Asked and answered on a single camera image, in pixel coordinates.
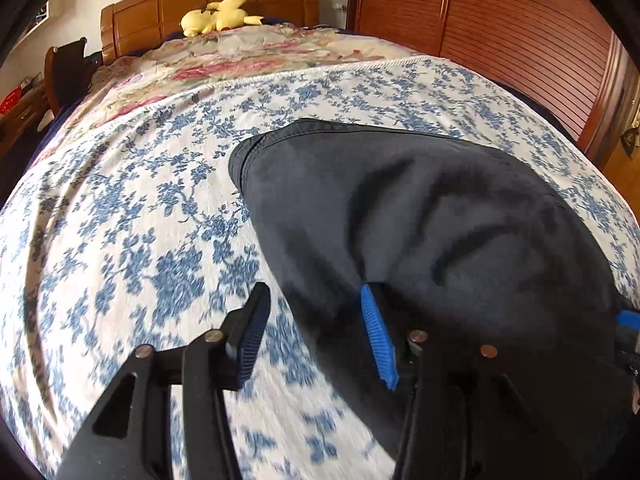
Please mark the wooden door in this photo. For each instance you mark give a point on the wooden door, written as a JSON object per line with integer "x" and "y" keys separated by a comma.
{"x": 625, "y": 160}

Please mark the wooden bed headboard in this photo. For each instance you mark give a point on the wooden bed headboard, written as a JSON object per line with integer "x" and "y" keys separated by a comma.
{"x": 150, "y": 15}

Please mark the wooden slatted wardrobe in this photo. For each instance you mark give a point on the wooden slatted wardrobe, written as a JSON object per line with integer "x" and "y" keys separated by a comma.
{"x": 500, "y": 25}

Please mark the dark hanging door charm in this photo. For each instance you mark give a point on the dark hanging door charm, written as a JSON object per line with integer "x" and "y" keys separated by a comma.
{"x": 631, "y": 138}

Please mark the blue floral bed sheet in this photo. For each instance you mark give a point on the blue floral bed sheet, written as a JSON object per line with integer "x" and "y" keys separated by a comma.
{"x": 150, "y": 220}

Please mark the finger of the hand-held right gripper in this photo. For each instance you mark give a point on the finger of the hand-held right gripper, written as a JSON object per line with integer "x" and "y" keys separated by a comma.
{"x": 629, "y": 319}

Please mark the wooden desk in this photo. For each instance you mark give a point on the wooden desk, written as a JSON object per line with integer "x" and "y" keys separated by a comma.
{"x": 20, "y": 125}

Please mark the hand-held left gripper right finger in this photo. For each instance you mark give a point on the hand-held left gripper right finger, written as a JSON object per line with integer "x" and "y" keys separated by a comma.
{"x": 377, "y": 335}

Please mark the wooden chair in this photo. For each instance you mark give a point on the wooden chair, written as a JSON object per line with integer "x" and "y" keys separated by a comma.
{"x": 65, "y": 75}

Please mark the yellow plush toy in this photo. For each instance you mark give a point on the yellow plush toy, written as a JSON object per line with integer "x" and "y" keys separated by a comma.
{"x": 220, "y": 17}

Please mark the red basket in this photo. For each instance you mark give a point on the red basket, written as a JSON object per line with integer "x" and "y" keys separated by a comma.
{"x": 9, "y": 101}

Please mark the pink floral quilt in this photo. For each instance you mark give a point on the pink floral quilt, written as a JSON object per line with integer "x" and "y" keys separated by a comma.
{"x": 240, "y": 55}

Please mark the black jacket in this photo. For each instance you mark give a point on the black jacket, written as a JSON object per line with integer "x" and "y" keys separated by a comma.
{"x": 450, "y": 240}

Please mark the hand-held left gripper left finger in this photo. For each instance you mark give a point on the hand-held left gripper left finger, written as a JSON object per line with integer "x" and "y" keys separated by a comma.
{"x": 252, "y": 345}

